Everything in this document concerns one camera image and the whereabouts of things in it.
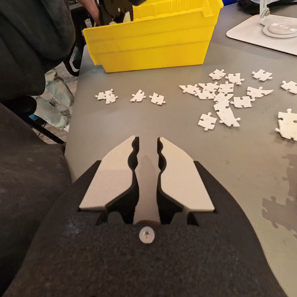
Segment yellow plastic bin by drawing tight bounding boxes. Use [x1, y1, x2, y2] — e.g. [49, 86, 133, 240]
[83, 0, 224, 73]

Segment white clipboard stand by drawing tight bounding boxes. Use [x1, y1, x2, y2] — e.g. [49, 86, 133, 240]
[226, 0, 297, 56]

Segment pile white puzzle pieces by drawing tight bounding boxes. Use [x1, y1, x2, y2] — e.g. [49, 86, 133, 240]
[179, 69, 297, 131]

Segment black bag strap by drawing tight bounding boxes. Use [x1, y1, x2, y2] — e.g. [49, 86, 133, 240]
[65, 42, 81, 77]

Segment joined white puzzle strip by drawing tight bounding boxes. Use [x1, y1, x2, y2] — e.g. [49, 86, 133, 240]
[275, 109, 297, 141]

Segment person's left hand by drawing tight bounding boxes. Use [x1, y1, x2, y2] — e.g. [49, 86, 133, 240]
[78, 0, 102, 26]

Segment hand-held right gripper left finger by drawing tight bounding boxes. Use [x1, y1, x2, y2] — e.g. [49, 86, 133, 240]
[79, 136, 140, 224]

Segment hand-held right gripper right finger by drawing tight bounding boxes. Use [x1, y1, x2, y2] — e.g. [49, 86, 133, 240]
[157, 137, 215, 224]

